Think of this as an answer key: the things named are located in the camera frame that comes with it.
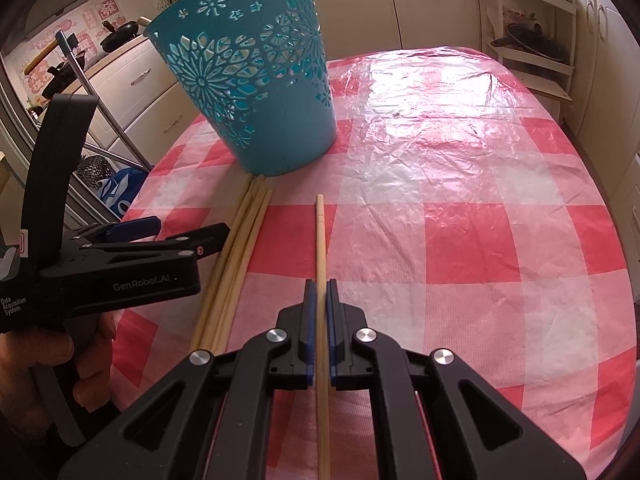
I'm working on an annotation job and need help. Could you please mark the red white checked tablecloth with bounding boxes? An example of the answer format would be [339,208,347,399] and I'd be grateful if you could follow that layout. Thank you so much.
[107,46,636,480]

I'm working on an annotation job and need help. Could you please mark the black cooking pot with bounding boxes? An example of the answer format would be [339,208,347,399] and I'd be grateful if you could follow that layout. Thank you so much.
[100,16,151,54]

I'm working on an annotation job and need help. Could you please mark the cream drawer cabinet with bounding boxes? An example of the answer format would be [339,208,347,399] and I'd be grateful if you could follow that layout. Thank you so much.
[82,35,201,171]

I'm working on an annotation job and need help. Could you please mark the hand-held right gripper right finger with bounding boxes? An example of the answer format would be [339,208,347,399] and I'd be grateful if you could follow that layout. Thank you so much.
[326,279,588,480]

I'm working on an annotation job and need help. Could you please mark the black mesh strainer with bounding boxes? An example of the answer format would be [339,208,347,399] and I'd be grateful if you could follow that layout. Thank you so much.
[75,155,114,186]

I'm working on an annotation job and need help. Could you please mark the black frying pan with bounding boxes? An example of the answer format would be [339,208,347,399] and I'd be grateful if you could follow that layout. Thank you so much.
[490,22,569,64]

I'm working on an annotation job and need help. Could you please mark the person's left hand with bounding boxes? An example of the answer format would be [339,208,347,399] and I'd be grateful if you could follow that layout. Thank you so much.
[0,312,118,413]

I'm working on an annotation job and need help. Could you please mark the black wok with wooden handle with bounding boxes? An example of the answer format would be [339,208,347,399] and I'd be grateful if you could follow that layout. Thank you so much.
[22,40,85,101]

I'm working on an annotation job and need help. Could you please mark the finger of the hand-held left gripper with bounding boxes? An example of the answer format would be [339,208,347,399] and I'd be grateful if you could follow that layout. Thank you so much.
[65,216,162,244]
[80,224,230,267]

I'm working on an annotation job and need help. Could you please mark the wooden chopstick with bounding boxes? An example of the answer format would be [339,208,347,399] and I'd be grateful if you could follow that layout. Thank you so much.
[202,176,259,353]
[191,180,252,351]
[314,194,332,480]
[218,188,273,356]
[210,175,266,355]

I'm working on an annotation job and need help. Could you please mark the blue white plastic bag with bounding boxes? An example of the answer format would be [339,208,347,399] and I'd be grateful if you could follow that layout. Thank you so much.
[95,167,149,221]

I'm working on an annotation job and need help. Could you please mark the black pans on counter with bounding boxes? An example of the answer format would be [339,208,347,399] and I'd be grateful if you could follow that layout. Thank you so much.
[20,0,122,96]

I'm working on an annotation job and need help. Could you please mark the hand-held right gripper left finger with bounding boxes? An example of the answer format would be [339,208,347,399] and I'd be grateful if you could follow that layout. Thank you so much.
[57,279,317,480]

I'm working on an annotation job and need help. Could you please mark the teal perforated plastic basket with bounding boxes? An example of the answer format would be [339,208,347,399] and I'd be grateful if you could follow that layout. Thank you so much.
[144,0,339,177]

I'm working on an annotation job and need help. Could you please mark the cream double-door base cabinets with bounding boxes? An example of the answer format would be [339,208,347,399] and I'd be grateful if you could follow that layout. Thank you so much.
[307,0,486,61]

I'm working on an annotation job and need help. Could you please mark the grey metal door frame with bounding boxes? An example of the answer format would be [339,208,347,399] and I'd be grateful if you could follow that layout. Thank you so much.
[0,55,36,171]

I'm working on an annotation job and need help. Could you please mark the white storage rack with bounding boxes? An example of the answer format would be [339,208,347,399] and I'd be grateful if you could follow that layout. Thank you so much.
[475,0,577,106]

